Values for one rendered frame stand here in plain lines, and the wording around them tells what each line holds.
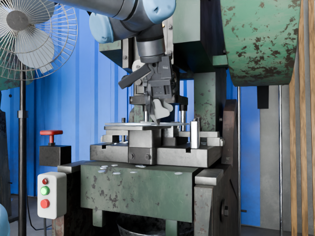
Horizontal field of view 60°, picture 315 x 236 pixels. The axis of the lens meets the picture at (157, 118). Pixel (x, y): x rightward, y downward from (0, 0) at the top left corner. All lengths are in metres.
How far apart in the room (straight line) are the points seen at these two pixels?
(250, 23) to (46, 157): 0.78
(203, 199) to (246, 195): 1.46
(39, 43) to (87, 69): 1.10
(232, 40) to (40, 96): 2.42
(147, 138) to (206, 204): 0.30
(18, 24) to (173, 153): 1.05
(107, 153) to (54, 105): 1.86
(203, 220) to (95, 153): 0.48
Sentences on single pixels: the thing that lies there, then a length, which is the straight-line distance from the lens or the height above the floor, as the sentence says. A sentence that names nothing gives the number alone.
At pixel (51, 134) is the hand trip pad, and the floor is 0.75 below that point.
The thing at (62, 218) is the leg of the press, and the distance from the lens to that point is 0.99.
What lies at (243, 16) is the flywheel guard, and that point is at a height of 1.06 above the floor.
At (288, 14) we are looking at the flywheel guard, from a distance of 0.76.
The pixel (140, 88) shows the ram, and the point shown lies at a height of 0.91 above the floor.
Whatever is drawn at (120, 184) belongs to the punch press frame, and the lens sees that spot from 0.91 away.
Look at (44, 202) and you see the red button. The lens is 0.94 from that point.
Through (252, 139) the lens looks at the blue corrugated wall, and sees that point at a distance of 2.14.
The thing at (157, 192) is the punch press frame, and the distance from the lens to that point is 0.86.
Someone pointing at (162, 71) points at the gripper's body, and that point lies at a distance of 0.75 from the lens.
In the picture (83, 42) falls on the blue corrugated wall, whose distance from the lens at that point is 2.75.
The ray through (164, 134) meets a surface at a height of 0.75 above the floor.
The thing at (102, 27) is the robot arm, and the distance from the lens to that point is 0.64.
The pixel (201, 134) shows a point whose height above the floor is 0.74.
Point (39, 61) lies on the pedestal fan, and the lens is 1.64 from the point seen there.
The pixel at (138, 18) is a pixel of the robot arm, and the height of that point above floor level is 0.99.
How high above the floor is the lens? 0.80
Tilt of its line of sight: level
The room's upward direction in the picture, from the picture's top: straight up
